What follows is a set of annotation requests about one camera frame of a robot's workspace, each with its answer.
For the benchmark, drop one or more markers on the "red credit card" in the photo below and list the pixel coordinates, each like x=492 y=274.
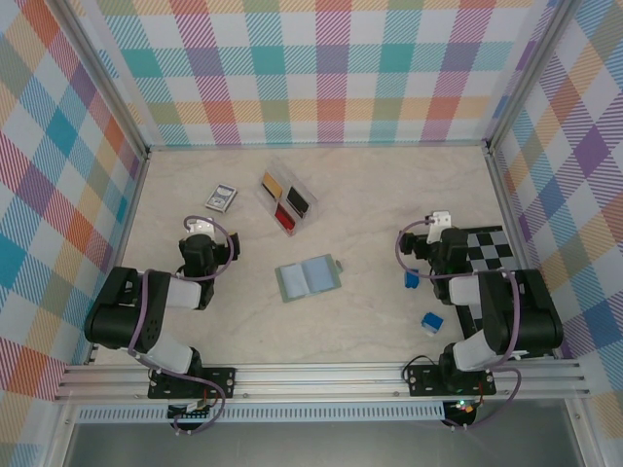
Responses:
x=284 y=216

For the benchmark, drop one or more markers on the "gold credit card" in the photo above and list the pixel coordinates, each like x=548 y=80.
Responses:
x=272 y=185

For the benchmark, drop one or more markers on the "mint green card holder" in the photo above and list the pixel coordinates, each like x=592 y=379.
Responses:
x=309 y=277

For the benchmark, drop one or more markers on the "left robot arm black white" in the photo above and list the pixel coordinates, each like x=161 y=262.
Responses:
x=146 y=316

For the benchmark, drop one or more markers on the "blue playing card box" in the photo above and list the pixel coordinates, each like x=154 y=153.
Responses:
x=221 y=198

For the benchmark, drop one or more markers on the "black credit card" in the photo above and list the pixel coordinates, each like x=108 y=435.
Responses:
x=298 y=199

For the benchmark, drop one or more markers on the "small blue box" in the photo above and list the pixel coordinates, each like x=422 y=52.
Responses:
x=432 y=324
x=412 y=279

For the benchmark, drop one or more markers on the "black white chessboard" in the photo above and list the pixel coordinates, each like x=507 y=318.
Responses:
x=487 y=248

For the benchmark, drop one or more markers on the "clear plastic organizer tray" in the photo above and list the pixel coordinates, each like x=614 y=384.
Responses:
x=287 y=194

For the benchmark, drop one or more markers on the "small circuit board with label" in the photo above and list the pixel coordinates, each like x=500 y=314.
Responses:
x=192 y=411

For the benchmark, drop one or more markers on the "small circuit board with LED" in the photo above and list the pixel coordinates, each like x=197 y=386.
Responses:
x=465 y=407

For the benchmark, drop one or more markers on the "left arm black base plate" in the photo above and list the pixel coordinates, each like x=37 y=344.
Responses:
x=219 y=382

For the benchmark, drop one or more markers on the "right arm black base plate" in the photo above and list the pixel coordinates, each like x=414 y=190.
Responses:
x=423 y=379

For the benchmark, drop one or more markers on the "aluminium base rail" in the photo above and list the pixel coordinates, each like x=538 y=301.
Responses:
x=316 y=382

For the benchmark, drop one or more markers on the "aluminium frame post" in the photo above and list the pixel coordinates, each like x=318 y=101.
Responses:
x=530 y=73
x=102 y=82

